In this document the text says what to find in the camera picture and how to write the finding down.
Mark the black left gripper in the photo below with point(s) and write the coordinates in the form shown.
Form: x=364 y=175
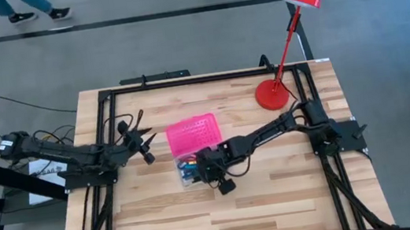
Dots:
x=133 y=140

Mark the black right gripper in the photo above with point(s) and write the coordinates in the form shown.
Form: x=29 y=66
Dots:
x=213 y=163

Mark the blue pen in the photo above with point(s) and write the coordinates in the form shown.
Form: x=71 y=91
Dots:
x=187 y=165

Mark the clear box with pink lid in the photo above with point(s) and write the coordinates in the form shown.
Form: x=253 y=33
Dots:
x=191 y=134

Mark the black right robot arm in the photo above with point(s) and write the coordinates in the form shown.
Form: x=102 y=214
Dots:
x=270 y=130

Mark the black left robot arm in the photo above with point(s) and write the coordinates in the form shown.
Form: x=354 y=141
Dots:
x=55 y=152

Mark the white paper box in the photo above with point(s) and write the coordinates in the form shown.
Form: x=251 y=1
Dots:
x=44 y=172

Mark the red desk lamp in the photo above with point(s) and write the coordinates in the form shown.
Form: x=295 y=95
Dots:
x=272 y=96

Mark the black clamp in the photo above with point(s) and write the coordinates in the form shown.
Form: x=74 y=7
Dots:
x=265 y=62

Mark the person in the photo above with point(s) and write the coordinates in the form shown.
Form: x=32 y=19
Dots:
x=0 y=5

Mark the black bar bracket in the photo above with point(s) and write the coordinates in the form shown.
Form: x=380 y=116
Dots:
x=156 y=77

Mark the black metal table frame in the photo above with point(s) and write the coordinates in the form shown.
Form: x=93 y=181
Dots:
x=204 y=79

